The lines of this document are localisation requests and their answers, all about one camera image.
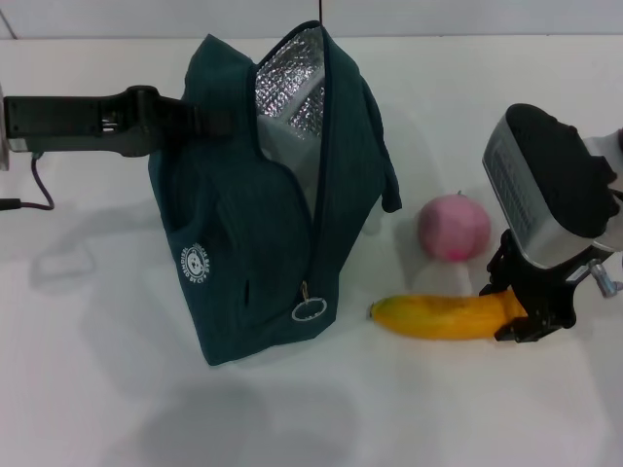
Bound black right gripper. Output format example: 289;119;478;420
478;228;594;344

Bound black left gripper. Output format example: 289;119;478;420
2;85;236;160

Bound yellow banana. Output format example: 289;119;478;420
367;293;526;340

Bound pink peach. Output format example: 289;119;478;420
418;190;493;265

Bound dark teal insulated lunch bag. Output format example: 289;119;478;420
145;19;403;368

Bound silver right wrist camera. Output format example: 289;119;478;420
481;102;622;269

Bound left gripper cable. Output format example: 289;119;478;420
0;150;55;213

